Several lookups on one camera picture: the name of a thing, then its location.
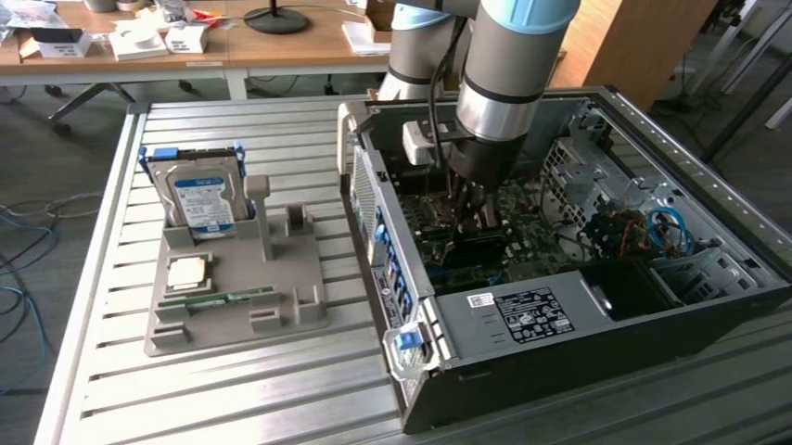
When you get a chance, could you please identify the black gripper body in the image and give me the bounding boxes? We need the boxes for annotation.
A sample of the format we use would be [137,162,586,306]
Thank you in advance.
[447,137,529,190]

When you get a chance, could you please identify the Nvidia graphics card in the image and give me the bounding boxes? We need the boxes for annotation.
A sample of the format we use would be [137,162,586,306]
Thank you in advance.
[436,227,507,270]

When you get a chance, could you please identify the green Dell motherboard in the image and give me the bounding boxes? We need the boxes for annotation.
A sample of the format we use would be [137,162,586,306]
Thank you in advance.
[396,169,587,298]

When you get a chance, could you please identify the metal disk bay cage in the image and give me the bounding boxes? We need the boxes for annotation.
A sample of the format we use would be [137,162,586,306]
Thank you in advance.
[539,136,624,219]

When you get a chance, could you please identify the grey power supply unit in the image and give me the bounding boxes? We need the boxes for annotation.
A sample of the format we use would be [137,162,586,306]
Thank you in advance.
[432,271,615,363]

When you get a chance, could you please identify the blue case latch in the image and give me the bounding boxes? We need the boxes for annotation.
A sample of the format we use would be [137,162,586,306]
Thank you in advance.
[396,325,427,352]

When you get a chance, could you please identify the white paper stack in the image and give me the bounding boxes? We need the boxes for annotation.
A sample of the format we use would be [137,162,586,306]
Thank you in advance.
[342,20,393,57]

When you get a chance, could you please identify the brown cardboard box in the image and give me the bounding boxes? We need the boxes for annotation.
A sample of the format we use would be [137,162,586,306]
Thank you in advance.
[362,0,399,44]

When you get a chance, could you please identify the wooden cabinet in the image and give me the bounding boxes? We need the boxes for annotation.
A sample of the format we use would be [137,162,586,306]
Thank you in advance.
[549,0,723,112]

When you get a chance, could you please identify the grey parts rack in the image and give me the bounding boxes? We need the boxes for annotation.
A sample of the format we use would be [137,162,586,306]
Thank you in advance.
[143,174,333,358]

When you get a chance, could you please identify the black open PC case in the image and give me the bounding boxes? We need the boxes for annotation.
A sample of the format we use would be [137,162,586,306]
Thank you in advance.
[337,85,792,436]

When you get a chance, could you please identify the hard drive with blue label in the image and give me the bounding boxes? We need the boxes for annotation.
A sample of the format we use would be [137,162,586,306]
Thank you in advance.
[137,143,250,241]

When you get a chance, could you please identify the green RAM stick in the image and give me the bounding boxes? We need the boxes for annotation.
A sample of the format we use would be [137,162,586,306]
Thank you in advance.
[158,286,278,311]

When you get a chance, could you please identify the black round lamp base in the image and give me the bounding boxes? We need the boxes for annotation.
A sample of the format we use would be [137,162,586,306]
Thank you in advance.
[244,0,312,36]

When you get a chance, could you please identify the silver CPU chip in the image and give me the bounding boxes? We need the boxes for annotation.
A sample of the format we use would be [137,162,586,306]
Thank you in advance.
[165,256,213,292]

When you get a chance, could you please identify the small white labelled box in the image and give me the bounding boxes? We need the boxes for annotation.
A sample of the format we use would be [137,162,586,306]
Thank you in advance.
[163,25,212,56]

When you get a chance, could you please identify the white box with tape roll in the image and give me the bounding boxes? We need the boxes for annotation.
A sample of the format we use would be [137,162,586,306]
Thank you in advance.
[110,21,170,62]

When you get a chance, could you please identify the wooden desk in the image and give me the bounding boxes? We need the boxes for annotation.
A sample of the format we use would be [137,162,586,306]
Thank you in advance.
[0,0,568,135]

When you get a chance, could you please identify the white box black lid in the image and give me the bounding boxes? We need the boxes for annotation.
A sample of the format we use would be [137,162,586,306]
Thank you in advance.
[29,27,94,60]

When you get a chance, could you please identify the clear plastic bag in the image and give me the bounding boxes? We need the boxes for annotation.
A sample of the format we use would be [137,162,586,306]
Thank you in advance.
[0,0,69,30]

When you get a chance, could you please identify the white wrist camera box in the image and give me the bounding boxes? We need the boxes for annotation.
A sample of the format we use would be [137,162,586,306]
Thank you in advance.
[401,119,452,166]

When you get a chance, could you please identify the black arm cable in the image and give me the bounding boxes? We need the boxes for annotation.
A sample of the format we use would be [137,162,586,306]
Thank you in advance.
[425,18,476,186]

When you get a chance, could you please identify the blue data wire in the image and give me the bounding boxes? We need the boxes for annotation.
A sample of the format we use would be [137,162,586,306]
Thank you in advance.
[646,207,696,260]

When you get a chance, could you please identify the grey floor cable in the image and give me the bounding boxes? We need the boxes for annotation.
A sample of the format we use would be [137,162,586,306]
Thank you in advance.
[0,192,106,222]

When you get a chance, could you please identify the blue floor cable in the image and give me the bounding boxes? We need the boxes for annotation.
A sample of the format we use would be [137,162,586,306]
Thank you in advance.
[0,210,59,398]

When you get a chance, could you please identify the black floor cable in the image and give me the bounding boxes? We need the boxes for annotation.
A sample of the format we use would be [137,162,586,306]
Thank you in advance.
[0,231,39,347]

